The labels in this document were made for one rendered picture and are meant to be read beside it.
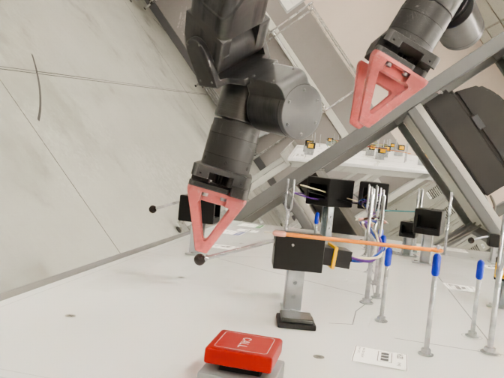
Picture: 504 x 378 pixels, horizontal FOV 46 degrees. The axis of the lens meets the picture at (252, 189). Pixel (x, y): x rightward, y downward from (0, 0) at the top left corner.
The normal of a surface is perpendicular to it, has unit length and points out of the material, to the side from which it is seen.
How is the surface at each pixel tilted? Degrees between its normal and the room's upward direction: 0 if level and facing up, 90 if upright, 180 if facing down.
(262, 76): 69
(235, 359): 90
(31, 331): 51
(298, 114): 59
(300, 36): 90
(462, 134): 90
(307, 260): 81
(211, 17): 141
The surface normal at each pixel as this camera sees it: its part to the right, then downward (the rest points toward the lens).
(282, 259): 0.00, 0.05
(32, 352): 0.10, -0.99
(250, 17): 0.66, 0.69
